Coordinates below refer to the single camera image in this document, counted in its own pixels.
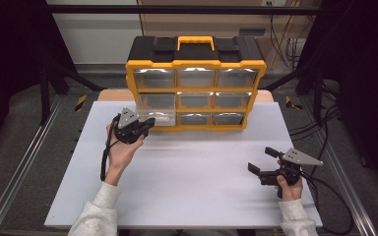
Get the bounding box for aluminium floor rail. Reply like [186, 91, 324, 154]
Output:
[298, 97, 378, 236]
[0, 94, 64, 236]

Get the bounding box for yellow black drawer organizer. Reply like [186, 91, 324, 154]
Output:
[125, 34, 268, 133]

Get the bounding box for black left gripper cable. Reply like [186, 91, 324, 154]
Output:
[99, 113, 121, 182]

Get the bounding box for clear plastic drawer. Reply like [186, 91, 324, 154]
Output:
[137, 110, 177, 128]

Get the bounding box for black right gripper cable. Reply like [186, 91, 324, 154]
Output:
[298, 170, 355, 236]

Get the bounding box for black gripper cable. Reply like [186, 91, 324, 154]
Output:
[298, 170, 355, 236]
[99, 113, 121, 182]

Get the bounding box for hanging wall cables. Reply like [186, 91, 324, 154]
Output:
[269, 14, 307, 70]

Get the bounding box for grid of clear drawers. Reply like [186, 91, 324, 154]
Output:
[132, 67, 260, 126]

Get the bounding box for person's left hand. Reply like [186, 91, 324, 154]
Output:
[103, 114, 146, 187]

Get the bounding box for black horizontal frame bar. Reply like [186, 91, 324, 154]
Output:
[45, 4, 323, 16]

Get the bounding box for person's right hand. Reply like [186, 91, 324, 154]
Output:
[275, 158, 305, 203]

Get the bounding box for black floor cables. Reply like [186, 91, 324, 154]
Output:
[288, 85, 344, 143]

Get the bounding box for black metal stand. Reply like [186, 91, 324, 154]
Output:
[262, 62, 326, 124]
[38, 62, 107, 126]

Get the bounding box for white panel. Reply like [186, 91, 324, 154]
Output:
[45, 0, 144, 65]

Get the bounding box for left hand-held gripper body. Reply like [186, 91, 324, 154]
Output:
[112, 107, 151, 146]

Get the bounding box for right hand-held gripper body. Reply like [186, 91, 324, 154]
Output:
[257, 147, 325, 199]

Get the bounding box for yellow black tape marker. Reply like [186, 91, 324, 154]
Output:
[284, 95, 304, 110]
[74, 94, 89, 112]

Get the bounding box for black curtain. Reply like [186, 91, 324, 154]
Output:
[0, 0, 77, 160]
[294, 0, 378, 190]

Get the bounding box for white foam board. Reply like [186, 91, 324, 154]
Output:
[43, 100, 324, 229]

